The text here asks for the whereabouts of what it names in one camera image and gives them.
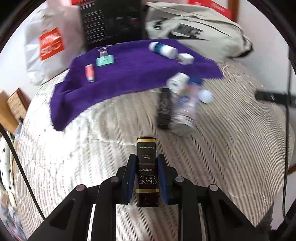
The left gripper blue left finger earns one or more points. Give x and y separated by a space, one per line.
128 179

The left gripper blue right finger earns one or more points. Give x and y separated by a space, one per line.
167 175

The black gold Grand Reserve box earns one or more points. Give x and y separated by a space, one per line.
147 172

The black rectangular box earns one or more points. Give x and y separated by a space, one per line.
165 109

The white round USB light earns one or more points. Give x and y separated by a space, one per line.
205 96

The white USB charger cube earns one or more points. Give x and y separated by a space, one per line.
185 58

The pink grey marker tube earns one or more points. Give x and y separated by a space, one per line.
89 73

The clear pill bottle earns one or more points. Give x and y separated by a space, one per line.
183 119

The white tape roll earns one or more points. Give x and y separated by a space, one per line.
177 82

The grey Nike bag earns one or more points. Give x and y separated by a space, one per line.
201 29

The purple towel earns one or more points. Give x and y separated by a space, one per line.
135 68

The teal binder clip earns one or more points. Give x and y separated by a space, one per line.
104 58

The white blue cylindrical bottle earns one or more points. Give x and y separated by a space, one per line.
163 50

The red paper bag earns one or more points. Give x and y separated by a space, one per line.
211 4

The patterned book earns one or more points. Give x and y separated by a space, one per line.
18 105

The black headset box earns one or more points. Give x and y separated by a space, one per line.
110 22

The white Miniso shopping bag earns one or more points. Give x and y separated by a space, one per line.
53 39

